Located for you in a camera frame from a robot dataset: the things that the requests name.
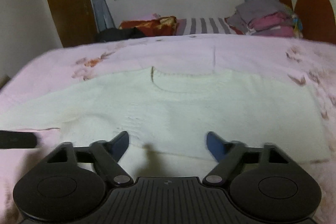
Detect pale green knit sweater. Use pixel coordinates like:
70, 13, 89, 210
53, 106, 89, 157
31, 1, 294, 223
1, 68, 330, 162

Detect pile of folded clothes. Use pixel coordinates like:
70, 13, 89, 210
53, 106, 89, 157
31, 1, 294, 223
225, 0, 303, 38

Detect pink floral bed sheet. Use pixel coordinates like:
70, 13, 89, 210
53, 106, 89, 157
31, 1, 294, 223
0, 34, 336, 224

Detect black cloth on bed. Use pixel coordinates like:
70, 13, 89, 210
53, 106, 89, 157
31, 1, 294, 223
95, 28, 146, 43

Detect striped purple white pillow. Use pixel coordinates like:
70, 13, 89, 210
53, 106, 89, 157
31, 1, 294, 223
175, 18, 242, 36

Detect red orange patterned cloth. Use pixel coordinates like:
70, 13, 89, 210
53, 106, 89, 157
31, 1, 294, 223
118, 16, 179, 37

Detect red white headboard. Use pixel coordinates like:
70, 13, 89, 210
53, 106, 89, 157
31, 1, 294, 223
279, 0, 335, 45

